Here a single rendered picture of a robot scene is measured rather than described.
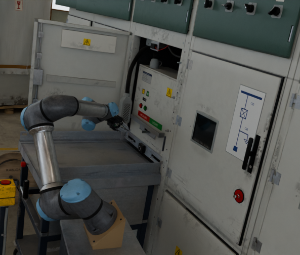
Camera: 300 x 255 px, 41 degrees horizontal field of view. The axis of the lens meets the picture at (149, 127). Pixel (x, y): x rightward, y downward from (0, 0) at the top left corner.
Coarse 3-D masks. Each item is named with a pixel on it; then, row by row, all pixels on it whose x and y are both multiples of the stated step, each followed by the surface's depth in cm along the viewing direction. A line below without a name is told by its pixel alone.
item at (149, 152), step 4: (128, 132) 272; (128, 136) 272; (132, 136) 267; (136, 140) 262; (140, 140) 258; (136, 144) 262; (144, 144) 252; (148, 148) 248; (148, 152) 248; (152, 152) 243; (156, 152) 241; (148, 156) 248; (156, 156) 239; (160, 156) 236; (156, 160) 239
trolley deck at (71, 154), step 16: (32, 144) 242; (64, 144) 251; (80, 144) 256; (96, 144) 261; (112, 144) 266; (32, 160) 219; (64, 160) 226; (80, 160) 230; (96, 160) 234; (112, 160) 238; (128, 160) 243; (128, 176) 220; (144, 176) 223; (160, 176) 228
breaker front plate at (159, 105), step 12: (156, 72) 242; (144, 84) 255; (156, 84) 242; (168, 84) 230; (144, 96) 255; (156, 96) 242; (156, 108) 242; (168, 108) 230; (132, 120) 270; (144, 120) 255; (156, 120) 242; (168, 120) 229; (132, 132) 270; (156, 144) 241
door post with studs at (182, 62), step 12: (192, 12) 202; (192, 24) 202; (180, 60) 212; (180, 72) 212; (180, 84) 212; (168, 132) 222; (168, 144) 222; (168, 156) 222; (156, 204) 233; (156, 216) 233
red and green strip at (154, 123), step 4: (140, 112) 260; (140, 116) 260; (144, 116) 255; (148, 116) 250; (148, 120) 250; (152, 120) 246; (152, 124) 246; (156, 124) 241; (160, 124) 237; (160, 128) 237
